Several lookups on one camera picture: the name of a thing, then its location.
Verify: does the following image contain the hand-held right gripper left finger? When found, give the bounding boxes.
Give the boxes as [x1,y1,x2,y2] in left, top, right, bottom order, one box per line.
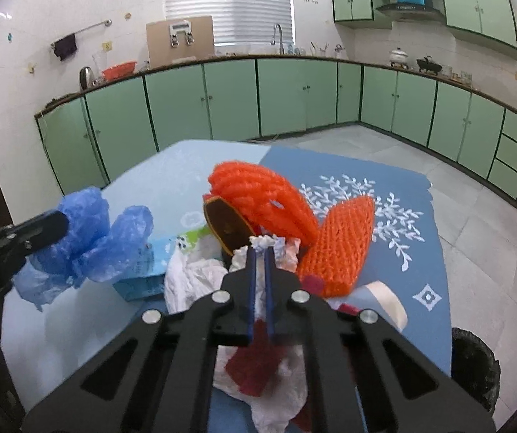
[22,246,256,433]

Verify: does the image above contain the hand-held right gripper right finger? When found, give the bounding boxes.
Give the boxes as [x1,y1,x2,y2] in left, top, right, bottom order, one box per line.
[264,246,496,433]

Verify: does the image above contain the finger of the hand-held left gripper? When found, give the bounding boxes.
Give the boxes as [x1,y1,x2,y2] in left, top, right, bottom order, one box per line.
[0,210,70,283]

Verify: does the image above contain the white plastic bag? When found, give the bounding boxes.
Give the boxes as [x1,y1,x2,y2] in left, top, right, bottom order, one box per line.
[164,233,310,433]

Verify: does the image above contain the dark brown oval pad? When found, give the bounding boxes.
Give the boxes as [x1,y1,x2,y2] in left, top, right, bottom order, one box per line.
[203,196,254,258]

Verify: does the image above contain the blue plastic bag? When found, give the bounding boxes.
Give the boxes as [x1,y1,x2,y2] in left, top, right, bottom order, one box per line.
[13,187,155,312]

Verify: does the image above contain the orange foam net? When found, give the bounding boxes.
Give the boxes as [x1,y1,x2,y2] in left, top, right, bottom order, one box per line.
[296,196,375,299]
[207,160,320,253]

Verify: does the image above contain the light blue carton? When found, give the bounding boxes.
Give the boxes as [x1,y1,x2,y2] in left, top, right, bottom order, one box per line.
[112,230,215,303]

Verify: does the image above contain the black trash bin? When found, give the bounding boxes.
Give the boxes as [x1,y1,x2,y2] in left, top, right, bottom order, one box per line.
[450,327,501,416]

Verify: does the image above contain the blue printed tablecloth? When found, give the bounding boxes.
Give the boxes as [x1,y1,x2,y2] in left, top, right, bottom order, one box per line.
[0,139,454,433]

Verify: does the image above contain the orange plastic basin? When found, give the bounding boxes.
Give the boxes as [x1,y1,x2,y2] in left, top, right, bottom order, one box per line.
[101,61,139,81]

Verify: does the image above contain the dark towel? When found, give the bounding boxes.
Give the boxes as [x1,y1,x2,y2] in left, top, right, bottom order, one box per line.
[53,34,78,62]

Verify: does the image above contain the green base cabinets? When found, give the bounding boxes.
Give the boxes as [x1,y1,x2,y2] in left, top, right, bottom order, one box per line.
[34,53,517,211]

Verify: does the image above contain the steel faucet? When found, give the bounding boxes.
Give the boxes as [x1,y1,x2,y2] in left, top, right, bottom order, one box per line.
[270,23,285,55]

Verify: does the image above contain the black wok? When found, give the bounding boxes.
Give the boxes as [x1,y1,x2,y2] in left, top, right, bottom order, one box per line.
[416,55,442,75]

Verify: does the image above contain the white window blind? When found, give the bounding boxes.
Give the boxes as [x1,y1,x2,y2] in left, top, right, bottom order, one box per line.
[164,0,294,47]

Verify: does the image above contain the steel range hood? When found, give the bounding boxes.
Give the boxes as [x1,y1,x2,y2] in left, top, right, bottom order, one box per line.
[374,2,445,22]

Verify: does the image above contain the steel towel rail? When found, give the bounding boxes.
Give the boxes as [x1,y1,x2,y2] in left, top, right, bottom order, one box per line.
[50,19,113,47]

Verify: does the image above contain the green wall cabinets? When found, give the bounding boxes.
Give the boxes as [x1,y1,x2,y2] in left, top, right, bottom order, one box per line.
[328,0,517,51]

